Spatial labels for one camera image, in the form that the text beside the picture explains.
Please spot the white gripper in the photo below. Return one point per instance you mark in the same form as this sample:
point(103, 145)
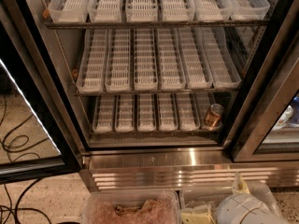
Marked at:
point(234, 206)

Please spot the orange soda can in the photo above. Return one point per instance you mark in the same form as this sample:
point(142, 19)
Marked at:
point(214, 115)

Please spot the bottom metal shelf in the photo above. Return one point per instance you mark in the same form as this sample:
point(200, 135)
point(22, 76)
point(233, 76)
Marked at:
point(136, 134)

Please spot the metal shelf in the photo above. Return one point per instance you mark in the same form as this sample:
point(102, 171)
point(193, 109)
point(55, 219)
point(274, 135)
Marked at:
point(136, 134)
point(99, 93)
point(151, 24)

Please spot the shelf tray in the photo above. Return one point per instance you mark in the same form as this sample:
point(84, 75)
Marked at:
point(167, 113)
point(67, 11)
point(105, 10)
point(118, 61)
point(146, 121)
point(213, 10)
point(187, 115)
point(197, 72)
point(249, 10)
point(103, 114)
point(141, 10)
point(124, 121)
point(93, 62)
point(204, 101)
point(145, 71)
point(171, 72)
point(219, 59)
point(177, 10)

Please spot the middle metal shelf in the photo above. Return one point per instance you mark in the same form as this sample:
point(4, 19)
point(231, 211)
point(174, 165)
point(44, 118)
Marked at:
point(99, 93)

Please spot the steel fridge base grille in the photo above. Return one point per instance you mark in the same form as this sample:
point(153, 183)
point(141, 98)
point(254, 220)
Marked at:
point(179, 169)

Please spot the open glass fridge door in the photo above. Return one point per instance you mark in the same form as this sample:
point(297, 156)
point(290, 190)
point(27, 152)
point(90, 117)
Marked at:
point(31, 144)

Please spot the top metal shelf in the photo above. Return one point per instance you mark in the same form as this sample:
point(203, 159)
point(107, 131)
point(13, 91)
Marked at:
point(151, 24)

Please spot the right clear plastic bin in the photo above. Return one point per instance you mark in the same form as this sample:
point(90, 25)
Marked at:
point(258, 190)

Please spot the clear plastic bin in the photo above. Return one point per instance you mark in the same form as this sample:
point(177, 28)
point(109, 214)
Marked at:
point(136, 206)
point(258, 190)

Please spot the brown crumpled paper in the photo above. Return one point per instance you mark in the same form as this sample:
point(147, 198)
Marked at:
point(146, 207)

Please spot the white bottle behind door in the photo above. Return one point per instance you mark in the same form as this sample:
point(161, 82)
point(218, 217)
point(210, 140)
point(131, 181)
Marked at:
point(290, 117)

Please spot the left clear plastic bin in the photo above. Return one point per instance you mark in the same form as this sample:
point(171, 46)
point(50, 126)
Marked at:
point(136, 206)

